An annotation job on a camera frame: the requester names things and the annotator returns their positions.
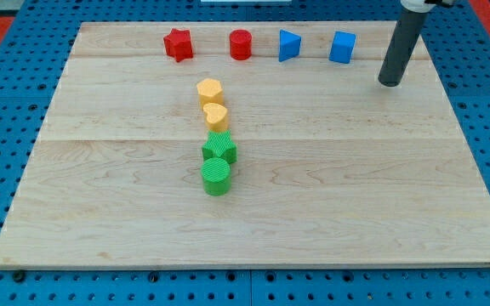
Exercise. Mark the green cylinder block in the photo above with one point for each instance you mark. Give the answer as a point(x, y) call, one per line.
point(216, 176)

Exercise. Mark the red star block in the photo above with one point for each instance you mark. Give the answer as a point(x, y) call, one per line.
point(178, 44)

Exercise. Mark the blue cube block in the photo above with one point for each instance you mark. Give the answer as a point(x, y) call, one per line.
point(342, 47)

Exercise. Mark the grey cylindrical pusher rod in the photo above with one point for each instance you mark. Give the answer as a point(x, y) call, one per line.
point(401, 47)

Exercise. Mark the blue triangle block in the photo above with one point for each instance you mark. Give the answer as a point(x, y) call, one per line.
point(289, 45)

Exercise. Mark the red cylinder block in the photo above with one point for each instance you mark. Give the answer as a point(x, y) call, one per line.
point(240, 44)

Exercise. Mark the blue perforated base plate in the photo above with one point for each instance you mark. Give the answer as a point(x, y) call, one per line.
point(32, 56)

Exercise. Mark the green star block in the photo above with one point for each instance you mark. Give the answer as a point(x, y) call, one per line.
point(220, 145)

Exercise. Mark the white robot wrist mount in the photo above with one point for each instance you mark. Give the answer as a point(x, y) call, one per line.
point(425, 6)

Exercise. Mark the yellow hexagon block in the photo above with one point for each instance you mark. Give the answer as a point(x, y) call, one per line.
point(210, 90)

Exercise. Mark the yellow heart block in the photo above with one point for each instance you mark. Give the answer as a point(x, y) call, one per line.
point(216, 117)

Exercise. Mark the wooden board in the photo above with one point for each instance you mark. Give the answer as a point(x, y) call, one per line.
point(333, 171)

